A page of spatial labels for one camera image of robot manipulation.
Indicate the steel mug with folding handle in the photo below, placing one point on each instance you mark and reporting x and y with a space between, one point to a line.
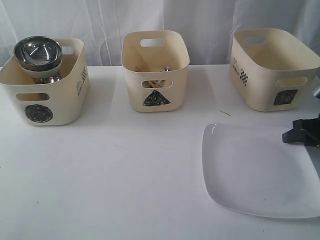
46 80

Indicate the steel fork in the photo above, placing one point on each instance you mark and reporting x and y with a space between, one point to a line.
161 83

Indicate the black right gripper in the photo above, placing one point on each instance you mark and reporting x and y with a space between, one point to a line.
305 131

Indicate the steel bowl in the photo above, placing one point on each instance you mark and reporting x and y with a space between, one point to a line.
38 53

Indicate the white ceramic bowl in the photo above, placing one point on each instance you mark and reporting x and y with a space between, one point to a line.
42 74

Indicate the cream bin with circle mark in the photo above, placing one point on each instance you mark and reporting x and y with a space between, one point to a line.
50 104

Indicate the cream bin with square mark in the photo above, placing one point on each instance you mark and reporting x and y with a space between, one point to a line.
271 69

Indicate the white square plate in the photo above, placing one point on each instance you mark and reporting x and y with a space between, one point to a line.
250 170

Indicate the white curtain backdrop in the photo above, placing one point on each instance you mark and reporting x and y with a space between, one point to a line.
207 26

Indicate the cream bin with triangle mark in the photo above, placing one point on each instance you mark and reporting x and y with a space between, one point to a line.
151 52

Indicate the wooden chopstick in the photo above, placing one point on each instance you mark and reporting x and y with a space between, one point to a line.
152 83

